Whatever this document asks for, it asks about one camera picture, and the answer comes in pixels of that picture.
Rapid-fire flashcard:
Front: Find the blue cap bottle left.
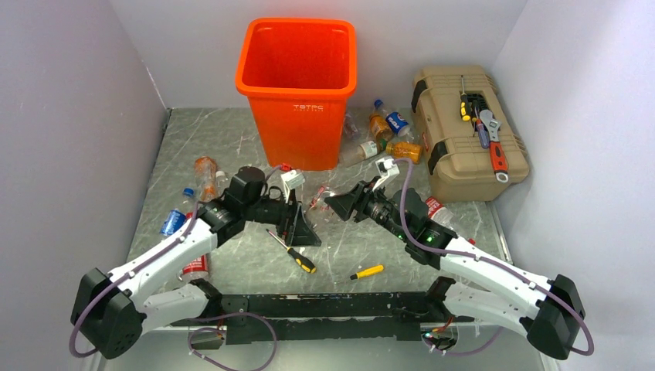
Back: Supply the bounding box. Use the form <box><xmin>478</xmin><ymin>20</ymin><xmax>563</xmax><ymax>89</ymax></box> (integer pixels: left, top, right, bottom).
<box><xmin>159</xmin><ymin>187</ymin><xmax>196</xmax><ymax>238</ymax></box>

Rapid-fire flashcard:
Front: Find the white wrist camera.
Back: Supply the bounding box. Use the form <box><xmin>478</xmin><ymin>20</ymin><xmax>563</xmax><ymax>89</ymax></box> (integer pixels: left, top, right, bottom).
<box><xmin>280</xmin><ymin>163</ymin><xmax>306</xmax><ymax>195</ymax></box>
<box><xmin>374</xmin><ymin>156</ymin><xmax>399</xmax><ymax>189</ymax></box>

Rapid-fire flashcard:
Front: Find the red label water bottle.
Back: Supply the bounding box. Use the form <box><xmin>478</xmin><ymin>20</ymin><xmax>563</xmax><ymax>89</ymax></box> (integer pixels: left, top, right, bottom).
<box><xmin>180</xmin><ymin>254</ymin><xmax>209</xmax><ymax>283</ymax></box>

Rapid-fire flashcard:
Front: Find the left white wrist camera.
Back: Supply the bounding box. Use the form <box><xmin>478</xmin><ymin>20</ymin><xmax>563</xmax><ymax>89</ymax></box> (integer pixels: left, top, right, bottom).
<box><xmin>280</xmin><ymin>163</ymin><xmax>306</xmax><ymax>195</ymax></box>

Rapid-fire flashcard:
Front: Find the orange label bottle left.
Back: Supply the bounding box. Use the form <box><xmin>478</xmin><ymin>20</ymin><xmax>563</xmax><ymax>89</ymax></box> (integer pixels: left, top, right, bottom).
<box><xmin>194</xmin><ymin>156</ymin><xmax>229</xmax><ymax>203</ymax></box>

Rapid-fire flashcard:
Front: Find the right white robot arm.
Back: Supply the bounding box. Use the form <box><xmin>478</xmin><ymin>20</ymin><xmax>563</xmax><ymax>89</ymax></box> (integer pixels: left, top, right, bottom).
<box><xmin>325</xmin><ymin>182</ymin><xmax>594</xmax><ymax>360</ymax></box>

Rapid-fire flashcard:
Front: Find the orange bottle blue cap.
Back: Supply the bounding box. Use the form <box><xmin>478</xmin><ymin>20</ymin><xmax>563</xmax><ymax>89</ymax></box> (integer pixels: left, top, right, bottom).
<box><xmin>369</xmin><ymin>100</ymin><xmax>394</xmax><ymax>143</ymax></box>

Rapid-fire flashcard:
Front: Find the small yellow screwdriver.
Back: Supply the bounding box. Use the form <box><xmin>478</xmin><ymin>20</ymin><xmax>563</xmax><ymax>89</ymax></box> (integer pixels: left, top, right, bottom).
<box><xmin>349</xmin><ymin>264</ymin><xmax>385</xmax><ymax>281</ymax></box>

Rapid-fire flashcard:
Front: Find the purple cable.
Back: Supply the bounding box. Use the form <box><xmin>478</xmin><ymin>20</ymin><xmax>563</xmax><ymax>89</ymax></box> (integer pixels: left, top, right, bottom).
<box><xmin>392</xmin><ymin>157</ymin><xmax>596</xmax><ymax>358</ymax></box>
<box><xmin>68</xmin><ymin>204</ymin><xmax>278</xmax><ymax>371</ymax></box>

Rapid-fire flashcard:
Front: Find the yellow screwdriver on toolbox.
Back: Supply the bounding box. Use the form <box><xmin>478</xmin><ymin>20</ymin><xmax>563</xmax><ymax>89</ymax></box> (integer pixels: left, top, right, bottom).
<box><xmin>460</xmin><ymin>75</ymin><xmax>471</xmax><ymax>121</ymax></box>

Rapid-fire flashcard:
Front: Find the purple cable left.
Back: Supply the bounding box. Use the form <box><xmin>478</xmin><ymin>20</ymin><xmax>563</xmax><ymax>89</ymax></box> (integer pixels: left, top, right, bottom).
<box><xmin>68</xmin><ymin>204</ymin><xmax>278</xmax><ymax>371</ymax></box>

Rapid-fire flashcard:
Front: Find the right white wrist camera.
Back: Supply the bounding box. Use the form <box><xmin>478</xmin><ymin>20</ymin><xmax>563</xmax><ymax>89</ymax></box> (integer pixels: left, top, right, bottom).
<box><xmin>374</xmin><ymin>156</ymin><xmax>399</xmax><ymax>189</ymax></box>

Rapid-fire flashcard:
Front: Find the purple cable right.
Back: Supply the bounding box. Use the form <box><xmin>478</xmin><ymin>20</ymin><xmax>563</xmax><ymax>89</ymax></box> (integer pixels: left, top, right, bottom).
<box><xmin>392</xmin><ymin>157</ymin><xmax>596</xmax><ymax>358</ymax></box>

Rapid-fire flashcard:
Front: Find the Pepsi bottle near toolbox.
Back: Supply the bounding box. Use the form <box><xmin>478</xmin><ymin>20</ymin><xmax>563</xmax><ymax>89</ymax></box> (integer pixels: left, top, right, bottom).
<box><xmin>385</xmin><ymin>111</ymin><xmax>411</xmax><ymax>137</ymax></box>

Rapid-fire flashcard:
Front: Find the small orange juice bottle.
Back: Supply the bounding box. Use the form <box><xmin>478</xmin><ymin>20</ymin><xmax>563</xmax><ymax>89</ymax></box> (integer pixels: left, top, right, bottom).
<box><xmin>379</xmin><ymin>140</ymin><xmax>422</xmax><ymax>164</ymax></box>

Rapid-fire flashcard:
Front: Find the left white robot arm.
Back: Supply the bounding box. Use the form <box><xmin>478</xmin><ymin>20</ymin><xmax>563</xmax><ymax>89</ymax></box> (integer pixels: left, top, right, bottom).
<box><xmin>68</xmin><ymin>166</ymin><xmax>321</xmax><ymax>359</ymax></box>

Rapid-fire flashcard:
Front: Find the black yellow screwdriver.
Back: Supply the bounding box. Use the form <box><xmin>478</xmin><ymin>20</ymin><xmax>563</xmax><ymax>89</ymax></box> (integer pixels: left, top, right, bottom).
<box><xmin>266</xmin><ymin>229</ymin><xmax>317</xmax><ymax>274</ymax></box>

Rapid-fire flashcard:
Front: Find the orange plastic bin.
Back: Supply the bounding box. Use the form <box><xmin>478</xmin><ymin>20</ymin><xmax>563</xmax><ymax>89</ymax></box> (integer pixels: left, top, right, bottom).
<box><xmin>235</xmin><ymin>18</ymin><xmax>358</xmax><ymax>171</ymax></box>

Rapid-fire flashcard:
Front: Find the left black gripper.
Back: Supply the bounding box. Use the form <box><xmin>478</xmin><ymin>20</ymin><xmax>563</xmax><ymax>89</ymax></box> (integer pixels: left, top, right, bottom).
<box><xmin>243</xmin><ymin>187</ymin><xmax>321</xmax><ymax>246</ymax></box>

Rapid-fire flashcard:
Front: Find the black base frame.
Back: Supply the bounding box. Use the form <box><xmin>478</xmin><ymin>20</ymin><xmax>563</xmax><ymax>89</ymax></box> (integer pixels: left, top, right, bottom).
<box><xmin>172</xmin><ymin>289</ymin><xmax>453</xmax><ymax>345</ymax></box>

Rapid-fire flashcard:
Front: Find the red cap clear bottle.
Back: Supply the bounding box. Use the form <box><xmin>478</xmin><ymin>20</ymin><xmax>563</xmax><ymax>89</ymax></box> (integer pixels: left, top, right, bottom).
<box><xmin>309</xmin><ymin>185</ymin><xmax>336</xmax><ymax>210</ymax></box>

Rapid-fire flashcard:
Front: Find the red label bottle right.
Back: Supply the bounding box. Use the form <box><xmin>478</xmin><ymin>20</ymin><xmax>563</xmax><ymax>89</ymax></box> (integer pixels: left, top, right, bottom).
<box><xmin>425</xmin><ymin>196</ymin><xmax>476</xmax><ymax>245</ymax></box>

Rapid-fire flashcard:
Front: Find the white label clear bottle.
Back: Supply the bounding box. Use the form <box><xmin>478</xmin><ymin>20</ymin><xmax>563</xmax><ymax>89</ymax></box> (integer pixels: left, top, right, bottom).
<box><xmin>339</xmin><ymin>141</ymin><xmax>380</xmax><ymax>167</ymax></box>

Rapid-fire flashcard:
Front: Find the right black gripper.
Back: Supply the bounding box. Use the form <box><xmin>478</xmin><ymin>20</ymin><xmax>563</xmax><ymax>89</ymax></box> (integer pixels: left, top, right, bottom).
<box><xmin>326</xmin><ymin>175</ymin><xmax>410</xmax><ymax>241</ymax></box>

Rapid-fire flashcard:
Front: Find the blue red screwdriver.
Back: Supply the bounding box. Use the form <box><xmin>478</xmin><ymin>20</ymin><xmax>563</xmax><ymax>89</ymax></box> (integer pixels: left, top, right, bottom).
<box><xmin>471</xmin><ymin>100</ymin><xmax>490</xmax><ymax>149</ymax></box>

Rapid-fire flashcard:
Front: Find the tan plastic toolbox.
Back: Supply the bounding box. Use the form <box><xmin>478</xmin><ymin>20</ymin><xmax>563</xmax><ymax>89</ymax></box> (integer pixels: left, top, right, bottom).
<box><xmin>411</xmin><ymin>65</ymin><xmax>530</xmax><ymax>203</ymax></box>

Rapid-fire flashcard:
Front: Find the orange adjustable wrench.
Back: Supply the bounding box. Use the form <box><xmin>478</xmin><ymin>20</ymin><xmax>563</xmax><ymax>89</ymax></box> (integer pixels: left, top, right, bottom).
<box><xmin>479</xmin><ymin>109</ymin><xmax>509</xmax><ymax>183</ymax></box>

